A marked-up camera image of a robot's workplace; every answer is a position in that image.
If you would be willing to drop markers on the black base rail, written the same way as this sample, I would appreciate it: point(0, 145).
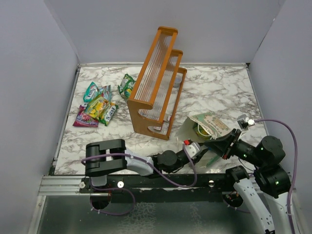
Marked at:
point(209, 187)

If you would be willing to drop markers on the purple berry snack packet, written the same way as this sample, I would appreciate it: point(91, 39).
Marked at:
point(83, 119)

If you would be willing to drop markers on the orange wooden tiered rack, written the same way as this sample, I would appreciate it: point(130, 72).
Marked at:
point(151, 93)

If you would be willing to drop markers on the green Fox's snack packet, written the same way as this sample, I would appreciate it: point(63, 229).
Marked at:
point(107, 114)

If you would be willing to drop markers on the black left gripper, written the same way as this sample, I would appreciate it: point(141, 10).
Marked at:
point(194, 160)

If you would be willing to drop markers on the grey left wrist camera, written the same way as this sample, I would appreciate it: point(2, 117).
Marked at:
point(191, 148)

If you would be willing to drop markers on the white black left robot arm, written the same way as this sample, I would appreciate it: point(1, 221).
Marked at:
point(106, 157)

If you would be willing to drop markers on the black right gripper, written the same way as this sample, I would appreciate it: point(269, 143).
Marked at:
point(223, 144)

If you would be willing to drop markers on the yellow green striped packet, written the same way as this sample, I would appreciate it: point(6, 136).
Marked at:
point(200, 132)

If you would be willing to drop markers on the red white small box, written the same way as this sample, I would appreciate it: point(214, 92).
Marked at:
point(157, 128)

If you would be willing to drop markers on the yellow fruit snack packet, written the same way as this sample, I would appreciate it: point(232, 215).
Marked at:
point(96, 106)

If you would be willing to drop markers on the teal snack packet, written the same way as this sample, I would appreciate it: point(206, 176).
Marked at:
point(93, 91)

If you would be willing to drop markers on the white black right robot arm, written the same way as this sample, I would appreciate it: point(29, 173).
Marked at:
point(275, 217)

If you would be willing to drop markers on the green patterned paper bag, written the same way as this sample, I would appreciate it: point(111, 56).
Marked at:
point(211, 124)

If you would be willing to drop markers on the green apple tea packet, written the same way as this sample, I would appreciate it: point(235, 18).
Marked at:
point(126, 86)

